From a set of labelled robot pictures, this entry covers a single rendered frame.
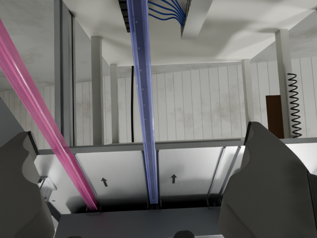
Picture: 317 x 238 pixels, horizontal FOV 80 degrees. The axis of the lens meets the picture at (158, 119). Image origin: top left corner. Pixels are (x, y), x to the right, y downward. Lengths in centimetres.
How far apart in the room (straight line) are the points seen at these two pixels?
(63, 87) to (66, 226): 33
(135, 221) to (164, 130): 277
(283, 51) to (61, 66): 71
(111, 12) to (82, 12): 8
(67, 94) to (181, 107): 264
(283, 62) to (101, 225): 72
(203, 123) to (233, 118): 45
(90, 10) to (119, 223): 52
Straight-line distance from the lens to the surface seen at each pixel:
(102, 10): 61
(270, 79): 328
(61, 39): 61
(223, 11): 65
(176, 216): 38
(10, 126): 33
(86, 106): 370
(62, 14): 64
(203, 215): 39
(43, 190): 34
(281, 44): 82
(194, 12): 54
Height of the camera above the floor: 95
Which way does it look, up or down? 4 degrees down
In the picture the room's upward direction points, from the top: 178 degrees clockwise
